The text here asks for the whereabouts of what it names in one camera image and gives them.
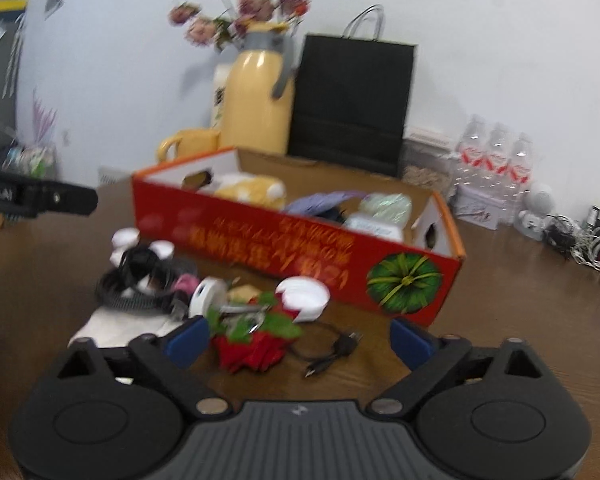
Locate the yellow thermos jug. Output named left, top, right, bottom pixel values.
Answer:
left=221, top=22, right=301, bottom=156

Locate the clear cotton swab box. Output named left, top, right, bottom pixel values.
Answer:
left=342, top=214, right=406, bottom=242

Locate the purple cloth pouch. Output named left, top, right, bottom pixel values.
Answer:
left=284, top=190, right=368, bottom=221

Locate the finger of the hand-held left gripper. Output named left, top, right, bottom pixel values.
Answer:
left=22, top=182, right=99, bottom=218

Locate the clear lidded food container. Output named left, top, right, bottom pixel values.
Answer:
left=401, top=127, right=453, bottom=196

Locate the small pink object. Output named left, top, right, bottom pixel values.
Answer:
left=172, top=274, right=201, bottom=296

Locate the white bottle cap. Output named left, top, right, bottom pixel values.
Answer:
left=275, top=276, right=331, bottom=323
left=147, top=241, right=176, bottom=261
left=111, top=227, right=141, bottom=251

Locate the yellow plush toy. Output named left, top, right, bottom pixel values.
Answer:
left=200, top=172, right=287, bottom=211

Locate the black paper bag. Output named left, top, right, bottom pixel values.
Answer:
left=286, top=4, right=420, bottom=178

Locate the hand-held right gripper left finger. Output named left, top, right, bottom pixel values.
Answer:
left=55, top=316, right=233, bottom=418

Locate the white cloth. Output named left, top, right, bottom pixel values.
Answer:
left=69, top=305, right=191, bottom=386

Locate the dried pink flower bouquet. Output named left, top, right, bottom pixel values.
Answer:
left=169, top=0, right=311, bottom=51

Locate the white printed tin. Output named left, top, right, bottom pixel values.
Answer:
left=450, top=185, right=508, bottom=231

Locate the tangle of charger cables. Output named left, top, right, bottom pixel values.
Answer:
left=542, top=205, right=600, bottom=273

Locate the clear plastic bag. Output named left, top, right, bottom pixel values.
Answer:
left=358, top=192, right=413, bottom=226

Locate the red artificial rose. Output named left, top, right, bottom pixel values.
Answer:
left=205, top=292, right=306, bottom=373

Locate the black usb cable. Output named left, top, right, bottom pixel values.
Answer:
left=285, top=322, right=363, bottom=380

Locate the white drink carton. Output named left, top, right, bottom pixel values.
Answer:
left=211, top=67, right=231, bottom=131

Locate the yellow mug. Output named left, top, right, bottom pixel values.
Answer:
left=157, top=129, right=222, bottom=163

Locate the metal storage rack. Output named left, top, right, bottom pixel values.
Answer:
left=0, top=142, right=58, bottom=226

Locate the red cardboard box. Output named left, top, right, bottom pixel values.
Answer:
left=131, top=146, right=467, bottom=329

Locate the white leaflet on wall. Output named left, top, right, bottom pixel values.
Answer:
left=97, top=166, right=133, bottom=188

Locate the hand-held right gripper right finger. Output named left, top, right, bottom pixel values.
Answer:
left=367, top=316, right=543, bottom=418

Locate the purple coral decoration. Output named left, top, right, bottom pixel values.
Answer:
left=30, top=87, right=58, bottom=143

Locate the white tape roll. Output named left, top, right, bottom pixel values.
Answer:
left=189, top=277, right=228, bottom=318

